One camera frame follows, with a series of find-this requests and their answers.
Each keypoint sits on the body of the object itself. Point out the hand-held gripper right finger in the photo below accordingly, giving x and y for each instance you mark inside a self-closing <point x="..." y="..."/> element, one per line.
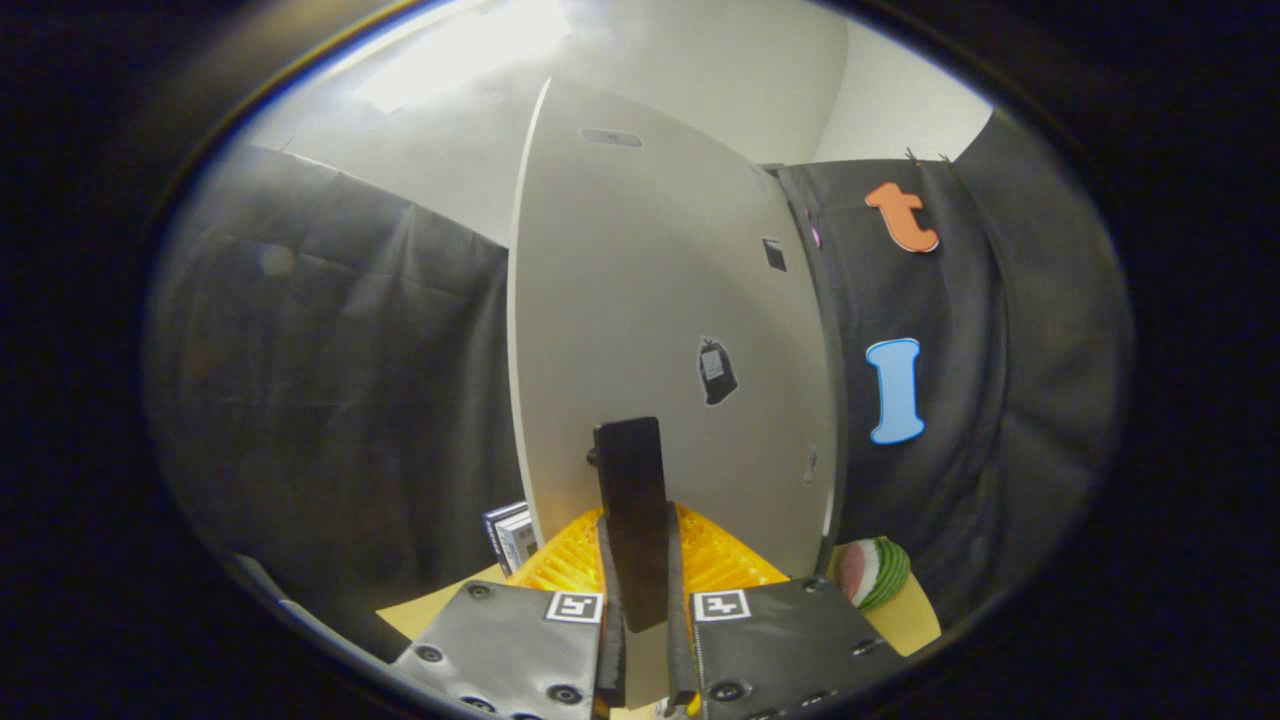
<point x="682" y="655"/>

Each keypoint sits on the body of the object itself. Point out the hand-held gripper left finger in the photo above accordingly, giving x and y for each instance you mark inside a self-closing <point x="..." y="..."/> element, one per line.
<point x="609" y="660"/>

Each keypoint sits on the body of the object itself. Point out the white shoe cabinet door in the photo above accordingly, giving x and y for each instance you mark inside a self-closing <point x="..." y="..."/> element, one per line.
<point x="640" y="300"/>

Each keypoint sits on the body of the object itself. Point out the blue spine book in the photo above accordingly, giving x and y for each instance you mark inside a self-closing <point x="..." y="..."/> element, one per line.
<point x="494" y="530"/>

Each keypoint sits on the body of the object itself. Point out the watermelon slice toy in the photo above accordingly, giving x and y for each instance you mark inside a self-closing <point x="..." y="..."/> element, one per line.
<point x="880" y="572"/>

